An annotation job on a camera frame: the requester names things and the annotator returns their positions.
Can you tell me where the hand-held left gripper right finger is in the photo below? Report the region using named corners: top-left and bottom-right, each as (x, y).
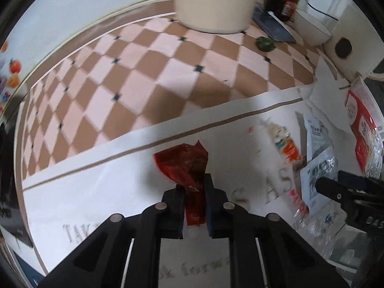
top-left (204, 174), bottom-right (350, 288)

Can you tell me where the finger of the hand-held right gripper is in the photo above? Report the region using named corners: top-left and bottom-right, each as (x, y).
top-left (315, 176), bottom-right (359, 205)
top-left (337, 170), bottom-right (384, 188)

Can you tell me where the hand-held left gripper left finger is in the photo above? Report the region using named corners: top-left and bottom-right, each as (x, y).
top-left (39, 184), bottom-right (185, 288)

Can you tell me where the white sachet with blue print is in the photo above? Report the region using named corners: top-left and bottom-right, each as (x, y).
top-left (303, 112), bottom-right (330, 161)
top-left (300, 147), bottom-right (338, 212)

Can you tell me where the red plastic wrapper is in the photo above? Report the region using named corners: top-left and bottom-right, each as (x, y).
top-left (154, 140), bottom-right (209, 227)

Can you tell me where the clear plastic wrapper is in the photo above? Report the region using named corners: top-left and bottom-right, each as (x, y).
top-left (288, 190), bottom-right (347, 257)

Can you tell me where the red and white snack packet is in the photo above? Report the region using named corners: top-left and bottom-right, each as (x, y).
top-left (345, 77), bottom-right (384, 181)

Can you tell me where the orange and green wrapper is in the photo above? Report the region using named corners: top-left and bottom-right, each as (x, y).
top-left (264, 120), bottom-right (304, 164)

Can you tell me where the white tissue paper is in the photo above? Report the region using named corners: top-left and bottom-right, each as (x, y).
top-left (297, 55), bottom-right (358, 134)

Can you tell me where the white electric kettle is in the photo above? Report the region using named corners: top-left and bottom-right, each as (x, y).
top-left (322, 3), bottom-right (384, 82)

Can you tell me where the checked tablecloth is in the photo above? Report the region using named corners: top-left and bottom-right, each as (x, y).
top-left (18, 0), bottom-right (384, 288)

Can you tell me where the white bowl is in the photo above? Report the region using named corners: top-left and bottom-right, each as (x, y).
top-left (292, 8), bottom-right (332, 47)

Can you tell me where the green bottle cap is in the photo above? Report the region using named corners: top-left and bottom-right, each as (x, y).
top-left (256, 37), bottom-right (275, 51)

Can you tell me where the cream plastic container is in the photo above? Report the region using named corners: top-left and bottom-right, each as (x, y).
top-left (172, 0), bottom-right (261, 34)

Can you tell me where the fruit printed sheet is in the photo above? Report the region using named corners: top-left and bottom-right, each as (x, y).
top-left (0, 40), bottom-right (23, 112)

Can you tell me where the black power cable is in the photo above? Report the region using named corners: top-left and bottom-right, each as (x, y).
top-left (297, 0), bottom-right (339, 22)

